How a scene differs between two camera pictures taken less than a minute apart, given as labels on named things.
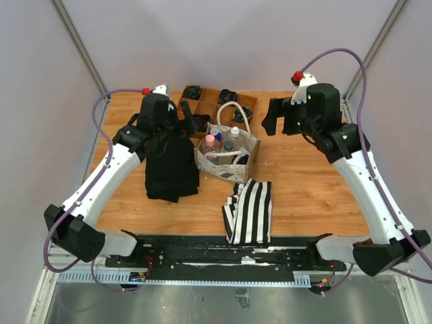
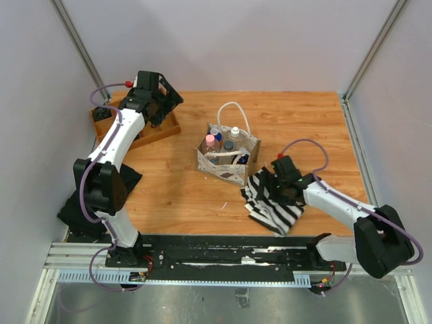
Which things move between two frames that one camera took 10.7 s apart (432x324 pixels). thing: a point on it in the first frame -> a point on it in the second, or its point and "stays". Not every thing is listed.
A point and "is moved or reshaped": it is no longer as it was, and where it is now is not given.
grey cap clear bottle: [228, 145] stays
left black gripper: [188, 119] -> [171, 100]
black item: [192, 92] -> [100, 113]
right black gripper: [280, 107] -> [272, 180]
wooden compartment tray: [208, 105] -> [169, 126]
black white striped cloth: [247, 214] -> [271, 214]
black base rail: [214, 255] stays
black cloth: [171, 171] is moved or reshaped
